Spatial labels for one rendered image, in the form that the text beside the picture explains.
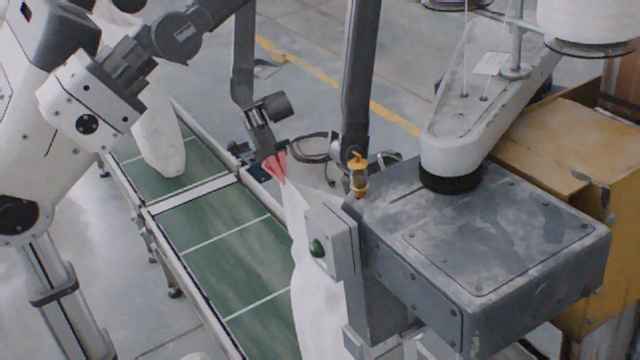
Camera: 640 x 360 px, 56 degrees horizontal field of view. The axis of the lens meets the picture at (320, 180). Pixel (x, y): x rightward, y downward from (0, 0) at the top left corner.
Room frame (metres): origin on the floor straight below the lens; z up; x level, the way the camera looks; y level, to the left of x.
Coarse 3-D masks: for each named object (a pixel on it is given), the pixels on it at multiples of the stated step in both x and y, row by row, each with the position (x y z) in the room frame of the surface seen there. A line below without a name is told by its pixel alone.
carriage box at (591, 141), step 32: (576, 96) 0.94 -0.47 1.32; (512, 128) 0.83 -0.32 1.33; (544, 128) 0.82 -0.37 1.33; (576, 128) 0.81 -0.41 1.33; (608, 128) 0.79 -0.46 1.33; (576, 160) 0.72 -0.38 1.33; (608, 160) 0.71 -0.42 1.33; (608, 192) 0.64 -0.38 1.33; (608, 224) 0.65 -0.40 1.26; (608, 256) 0.65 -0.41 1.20; (608, 288) 0.67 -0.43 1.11; (576, 320) 0.65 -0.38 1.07; (608, 320) 0.68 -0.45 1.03
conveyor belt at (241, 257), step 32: (224, 192) 2.19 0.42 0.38; (192, 224) 1.99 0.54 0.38; (224, 224) 1.96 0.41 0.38; (256, 224) 1.93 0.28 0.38; (192, 256) 1.79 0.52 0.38; (224, 256) 1.76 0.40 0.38; (256, 256) 1.73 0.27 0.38; (288, 256) 1.71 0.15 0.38; (224, 288) 1.59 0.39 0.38; (256, 288) 1.56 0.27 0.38; (288, 288) 1.54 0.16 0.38; (224, 320) 1.43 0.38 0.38; (256, 320) 1.41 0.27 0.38; (288, 320) 1.39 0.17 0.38; (256, 352) 1.28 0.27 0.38; (288, 352) 1.26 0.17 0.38
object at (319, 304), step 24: (288, 192) 1.22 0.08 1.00; (312, 192) 1.16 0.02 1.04; (288, 216) 1.24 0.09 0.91; (312, 264) 1.13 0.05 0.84; (312, 288) 1.07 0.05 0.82; (336, 288) 1.02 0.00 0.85; (312, 312) 1.03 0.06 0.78; (336, 312) 0.98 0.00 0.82; (312, 336) 1.03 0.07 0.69; (336, 336) 0.94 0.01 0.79
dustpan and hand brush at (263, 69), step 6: (264, 48) 4.62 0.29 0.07; (270, 48) 4.58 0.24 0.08; (276, 54) 4.48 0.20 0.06; (282, 54) 4.43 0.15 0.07; (258, 60) 4.46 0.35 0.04; (264, 60) 4.43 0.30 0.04; (276, 60) 4.46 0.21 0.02; (282, 60) 4.43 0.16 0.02; (258, 66) 4.43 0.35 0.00; (264, 66) 4.41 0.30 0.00; (270, 66) 4.39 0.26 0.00; (276, 66) 4.37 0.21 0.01; (258, 72) 4.31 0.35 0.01; (264, 72) 4.30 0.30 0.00; (270, 72) 4.28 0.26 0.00; (276, 72) 4.28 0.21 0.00; (258, 78) 4.21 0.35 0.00; (264, 78) 4.19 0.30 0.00
